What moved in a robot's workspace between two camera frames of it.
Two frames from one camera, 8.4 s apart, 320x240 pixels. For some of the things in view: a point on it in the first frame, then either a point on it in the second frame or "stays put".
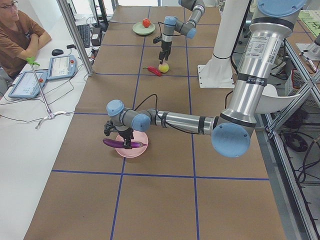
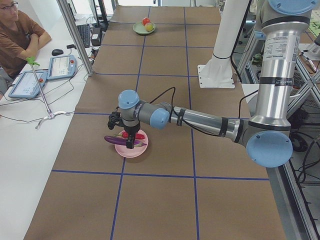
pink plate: x=134 y=152 stays put
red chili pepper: x=153 y=70 -> x=126 y=134
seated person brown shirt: x=21 y=37 stays put
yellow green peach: x=163 y=68 -> x=149 y=26
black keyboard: x=84 y=32 stays put
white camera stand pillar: x=218 y=73 stays put
